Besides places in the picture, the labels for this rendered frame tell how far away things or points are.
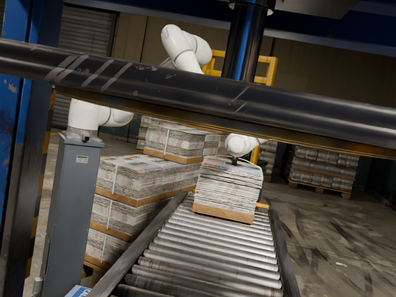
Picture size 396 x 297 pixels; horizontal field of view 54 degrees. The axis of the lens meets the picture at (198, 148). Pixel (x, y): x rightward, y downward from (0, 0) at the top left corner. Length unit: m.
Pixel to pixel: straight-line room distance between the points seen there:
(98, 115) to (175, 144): 0.95
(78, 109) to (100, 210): 0.80
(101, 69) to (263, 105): 0.08
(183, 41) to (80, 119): 0.67
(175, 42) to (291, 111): 1.63
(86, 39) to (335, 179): 6.58
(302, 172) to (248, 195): 6.04
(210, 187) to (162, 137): 1.24
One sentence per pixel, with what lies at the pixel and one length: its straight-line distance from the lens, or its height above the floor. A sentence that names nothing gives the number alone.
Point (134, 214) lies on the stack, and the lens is 2.45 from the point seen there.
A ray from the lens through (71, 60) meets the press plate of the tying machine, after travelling 0.19.
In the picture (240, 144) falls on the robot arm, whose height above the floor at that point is 1.17.
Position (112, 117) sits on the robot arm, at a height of 1.13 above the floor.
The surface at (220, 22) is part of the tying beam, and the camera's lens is 0.74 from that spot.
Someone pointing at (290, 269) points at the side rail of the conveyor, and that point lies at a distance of 1.43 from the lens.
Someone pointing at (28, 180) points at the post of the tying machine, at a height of 1.08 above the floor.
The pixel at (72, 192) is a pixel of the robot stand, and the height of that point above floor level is 0.73.
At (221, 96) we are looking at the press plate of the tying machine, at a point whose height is 1.31.
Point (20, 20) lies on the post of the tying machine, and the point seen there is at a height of 1.39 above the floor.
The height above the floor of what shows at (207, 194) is 0.90.
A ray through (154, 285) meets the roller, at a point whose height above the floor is 0.79.
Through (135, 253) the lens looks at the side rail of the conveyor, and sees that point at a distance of 1.29.
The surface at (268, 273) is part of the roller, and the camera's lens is 1.36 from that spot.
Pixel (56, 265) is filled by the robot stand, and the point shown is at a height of 0.33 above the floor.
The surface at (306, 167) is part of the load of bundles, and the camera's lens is 7.79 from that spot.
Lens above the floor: 1.30
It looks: 7 degrees down
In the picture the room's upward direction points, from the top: 11 degrees clockwise
